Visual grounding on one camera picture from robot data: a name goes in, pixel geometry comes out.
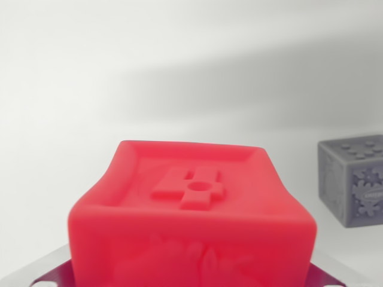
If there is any black-padded silver gripper right finger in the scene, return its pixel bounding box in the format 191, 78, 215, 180
308, 249, 376, 287

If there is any red embossed rubber cube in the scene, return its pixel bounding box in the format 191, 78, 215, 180
67, 139, 318, 287

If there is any black-padded silver gripper left finger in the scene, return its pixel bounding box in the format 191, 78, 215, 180
0, 243, 74, 287

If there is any grey embossed rubber cube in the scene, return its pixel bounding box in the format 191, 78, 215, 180
317, 134, 383, 229

